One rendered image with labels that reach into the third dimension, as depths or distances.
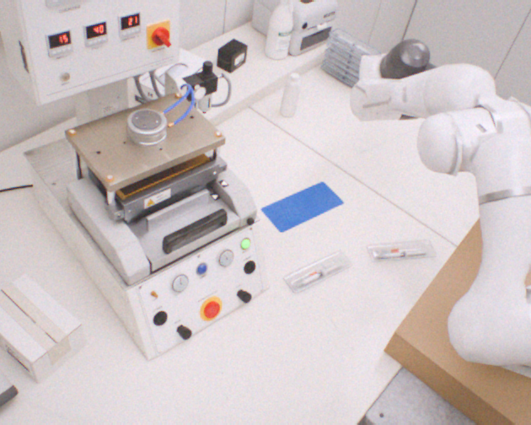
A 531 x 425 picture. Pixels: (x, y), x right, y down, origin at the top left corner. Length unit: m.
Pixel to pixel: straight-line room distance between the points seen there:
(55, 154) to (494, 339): 1.02
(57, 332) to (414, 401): 0.77
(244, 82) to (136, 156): 0.83
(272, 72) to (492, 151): 1.16
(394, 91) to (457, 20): 2.33
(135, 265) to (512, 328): 0.68
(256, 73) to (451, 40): 1.82
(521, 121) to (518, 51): 2.40
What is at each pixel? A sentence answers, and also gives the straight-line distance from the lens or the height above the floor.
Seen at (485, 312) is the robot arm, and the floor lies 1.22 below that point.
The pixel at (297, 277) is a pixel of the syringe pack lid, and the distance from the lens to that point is 1.41.
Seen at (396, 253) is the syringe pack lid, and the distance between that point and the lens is 1.54.
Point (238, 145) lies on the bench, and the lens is 1.74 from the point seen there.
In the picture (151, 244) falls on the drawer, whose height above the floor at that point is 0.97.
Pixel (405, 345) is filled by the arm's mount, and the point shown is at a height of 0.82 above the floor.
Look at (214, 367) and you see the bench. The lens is 1.29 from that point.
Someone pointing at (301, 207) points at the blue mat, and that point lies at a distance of 1.59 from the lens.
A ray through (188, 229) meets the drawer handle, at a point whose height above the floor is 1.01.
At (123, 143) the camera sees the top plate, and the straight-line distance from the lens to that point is 1.19.
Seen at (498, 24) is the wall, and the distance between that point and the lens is 3.44.
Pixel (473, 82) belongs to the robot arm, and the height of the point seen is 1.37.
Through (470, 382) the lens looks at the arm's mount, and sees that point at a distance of 1.31.
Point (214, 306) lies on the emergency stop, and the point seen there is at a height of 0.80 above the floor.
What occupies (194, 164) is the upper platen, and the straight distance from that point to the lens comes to 1.22.
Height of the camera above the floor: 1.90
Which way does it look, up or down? 48 degrees down
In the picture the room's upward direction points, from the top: 12 degrees clockwise
